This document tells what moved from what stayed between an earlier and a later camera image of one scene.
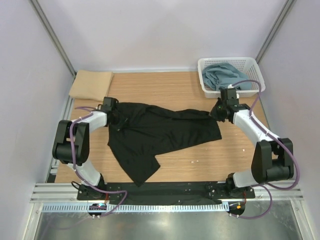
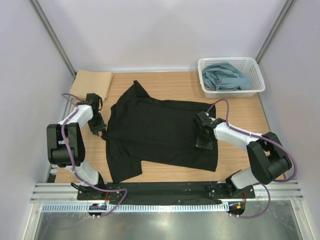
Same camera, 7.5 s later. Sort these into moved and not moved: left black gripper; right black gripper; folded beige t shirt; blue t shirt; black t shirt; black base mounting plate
Moved: black t shirt; left black gripper; right black gripper
Not moved: black base mounting plate; folded beige t shirt; blue t shirt
